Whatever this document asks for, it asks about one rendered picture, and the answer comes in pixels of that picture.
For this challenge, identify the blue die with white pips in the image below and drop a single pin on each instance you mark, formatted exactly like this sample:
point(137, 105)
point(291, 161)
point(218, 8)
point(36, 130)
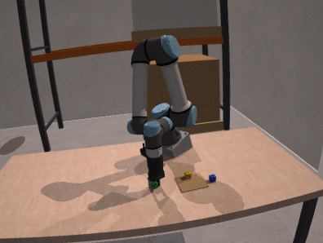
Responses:
point(212, 178)

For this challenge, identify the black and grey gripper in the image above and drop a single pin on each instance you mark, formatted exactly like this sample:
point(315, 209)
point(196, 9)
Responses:
point(155, 165)

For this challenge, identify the green die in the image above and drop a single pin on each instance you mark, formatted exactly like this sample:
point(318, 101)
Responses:
point(155, 185)

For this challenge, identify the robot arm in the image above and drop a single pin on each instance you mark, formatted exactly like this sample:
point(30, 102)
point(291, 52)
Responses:
point(162, 129)

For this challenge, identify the tan flat mat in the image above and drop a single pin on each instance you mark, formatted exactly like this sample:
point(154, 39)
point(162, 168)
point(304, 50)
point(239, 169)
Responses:
point(187, 185)

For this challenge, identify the yellow die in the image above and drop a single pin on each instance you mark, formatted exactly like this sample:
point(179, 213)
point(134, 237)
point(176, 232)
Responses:
point(188, 174)

